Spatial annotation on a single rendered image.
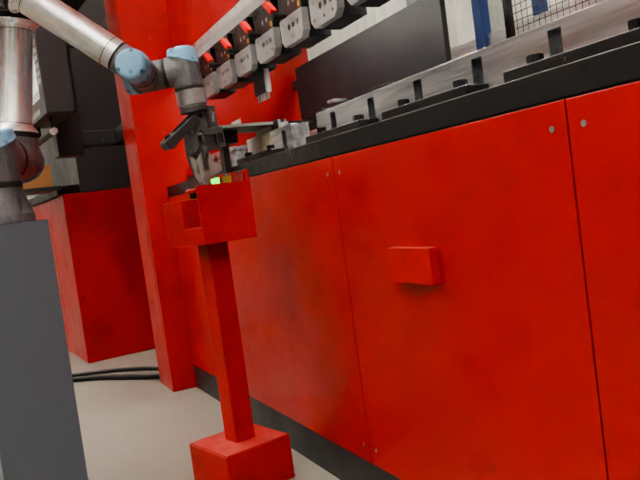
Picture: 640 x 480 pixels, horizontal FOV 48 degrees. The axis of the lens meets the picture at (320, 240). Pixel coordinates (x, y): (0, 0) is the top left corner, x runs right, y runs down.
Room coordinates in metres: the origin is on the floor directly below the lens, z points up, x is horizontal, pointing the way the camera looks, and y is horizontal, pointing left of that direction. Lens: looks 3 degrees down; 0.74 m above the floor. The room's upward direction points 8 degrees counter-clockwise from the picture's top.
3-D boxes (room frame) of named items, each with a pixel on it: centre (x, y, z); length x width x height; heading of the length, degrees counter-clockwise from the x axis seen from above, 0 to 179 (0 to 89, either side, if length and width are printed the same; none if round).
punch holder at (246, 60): (2.40, 0.13, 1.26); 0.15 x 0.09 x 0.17; 25
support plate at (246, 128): (2.32, 0.25, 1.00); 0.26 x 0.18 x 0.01; 115
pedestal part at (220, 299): (1.93, 0.29, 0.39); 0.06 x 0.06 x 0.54; 38
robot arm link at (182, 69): (1.87, 0.29, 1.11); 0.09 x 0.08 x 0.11; 91
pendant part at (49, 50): (3.23, 1.12, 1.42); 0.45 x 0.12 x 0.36; 31
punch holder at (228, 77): (2.58, 0.22, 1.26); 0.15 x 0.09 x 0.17; 25
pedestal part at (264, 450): (1.91, 0.31, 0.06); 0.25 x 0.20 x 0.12; 128
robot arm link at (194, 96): (1.87, 0.28, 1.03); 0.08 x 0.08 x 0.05
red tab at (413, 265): (1.39, -0.17, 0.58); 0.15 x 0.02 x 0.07; 25
